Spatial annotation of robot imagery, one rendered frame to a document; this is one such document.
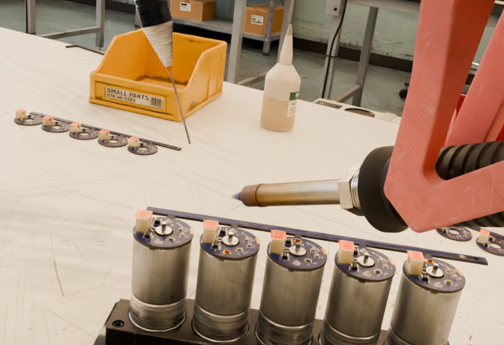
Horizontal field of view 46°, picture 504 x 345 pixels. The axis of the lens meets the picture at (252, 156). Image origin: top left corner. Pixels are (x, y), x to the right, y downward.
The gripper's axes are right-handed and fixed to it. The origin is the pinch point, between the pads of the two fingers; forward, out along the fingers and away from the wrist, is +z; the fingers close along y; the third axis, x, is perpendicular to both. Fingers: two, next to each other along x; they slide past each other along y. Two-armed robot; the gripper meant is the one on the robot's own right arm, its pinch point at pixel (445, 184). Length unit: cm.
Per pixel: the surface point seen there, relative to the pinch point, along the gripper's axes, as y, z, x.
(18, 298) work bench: 4.8, 20.0, -9.4
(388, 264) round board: -5.5, 8.0, -0.7
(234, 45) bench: -164, 145, -159
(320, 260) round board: -3.1, 8.8, -2.1
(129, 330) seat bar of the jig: 2.8, 14.6, -4.1
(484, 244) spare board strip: -22.8, 15.0, -1.3
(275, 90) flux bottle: -24.3, 23.3, -23.9
